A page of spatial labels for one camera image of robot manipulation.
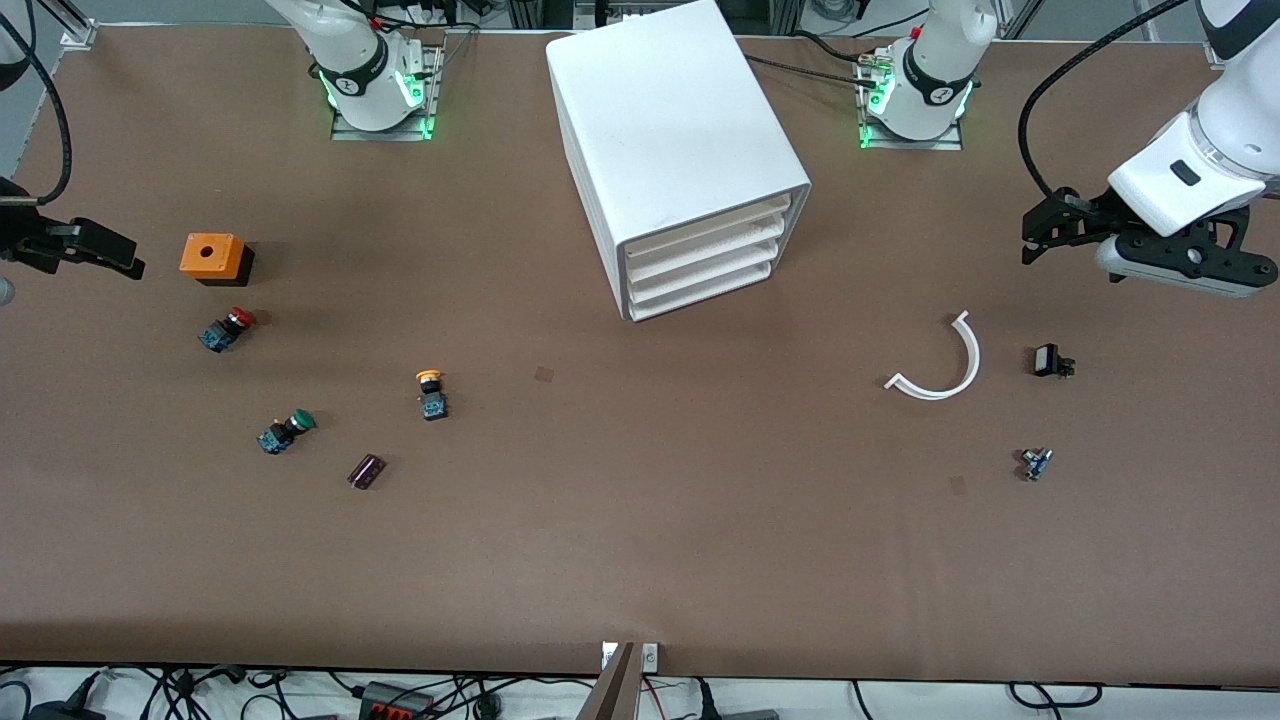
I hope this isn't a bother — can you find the yellow push button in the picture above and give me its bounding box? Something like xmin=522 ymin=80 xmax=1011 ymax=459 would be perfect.
xmin=415 ymin=369 xmax=451 ymax=422

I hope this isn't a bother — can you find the orange button box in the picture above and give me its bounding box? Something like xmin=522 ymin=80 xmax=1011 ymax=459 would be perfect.
xmin=179 ymin=233 xmax=255 ymax=288

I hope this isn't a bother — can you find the red push button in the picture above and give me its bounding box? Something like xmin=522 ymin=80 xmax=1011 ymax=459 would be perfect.
xmin=198 ymin=306 xmax=257 ymax=354

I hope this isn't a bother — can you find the green push button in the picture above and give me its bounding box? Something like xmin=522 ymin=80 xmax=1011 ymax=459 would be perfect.
xmin=257 ymin=408 xmax=317 ymax=456

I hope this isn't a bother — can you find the white curved plastic strip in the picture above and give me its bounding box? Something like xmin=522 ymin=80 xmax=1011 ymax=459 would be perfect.
xmin=885 ymin=310 xmax=982 ymax=402

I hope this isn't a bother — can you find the black power plug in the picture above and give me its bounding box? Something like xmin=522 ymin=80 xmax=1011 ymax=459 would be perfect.
xmin=28 ymin=670 xmax=107 ymax=720

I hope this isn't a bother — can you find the black power strip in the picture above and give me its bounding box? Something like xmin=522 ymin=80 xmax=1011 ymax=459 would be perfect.
xmin=360 ymin=682 xmax=437 ymax=720

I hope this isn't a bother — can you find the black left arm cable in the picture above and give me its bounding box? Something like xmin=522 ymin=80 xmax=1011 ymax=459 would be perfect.
xmin=1018 ymin=0 xmax=1191 ymax=201

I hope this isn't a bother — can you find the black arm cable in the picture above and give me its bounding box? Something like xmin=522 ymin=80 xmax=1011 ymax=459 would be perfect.
xmin=1018 ymin=0 xmax=1191 ymax=201
xmin=0 ymin=0 xmax=73 ymax=206

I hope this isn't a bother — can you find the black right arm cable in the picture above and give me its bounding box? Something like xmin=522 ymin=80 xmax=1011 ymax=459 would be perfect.
xmin=0 ymin=0 xmax=73 ymax=206

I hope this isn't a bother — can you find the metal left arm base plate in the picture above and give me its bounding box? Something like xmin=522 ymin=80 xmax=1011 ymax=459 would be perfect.
xmin=858 ymin=50 xmax=964 ymax=153

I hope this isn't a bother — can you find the aluminium frame profile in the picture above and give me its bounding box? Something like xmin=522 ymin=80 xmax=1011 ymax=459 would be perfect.
xmin=40 ymin=0 xmax=99 ymax=49

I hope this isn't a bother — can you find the black base power cable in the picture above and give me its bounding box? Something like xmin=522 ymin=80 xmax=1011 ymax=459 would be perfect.
xmin=745 ymin=53 xmax=883 ymax=93

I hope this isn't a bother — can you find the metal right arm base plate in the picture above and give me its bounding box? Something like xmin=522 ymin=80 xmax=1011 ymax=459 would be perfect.
xmin=330 ymin=45 xmax=446 ymax=143

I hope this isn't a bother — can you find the black looped cable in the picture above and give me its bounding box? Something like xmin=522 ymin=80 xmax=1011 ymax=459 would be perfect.
xmin=1008 ymin=682 xmax=1104 ymax=712

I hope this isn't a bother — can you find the wooden post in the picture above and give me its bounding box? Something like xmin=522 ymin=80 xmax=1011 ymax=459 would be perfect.
xmin=578 ymin=643 xmax=641 ymax=720

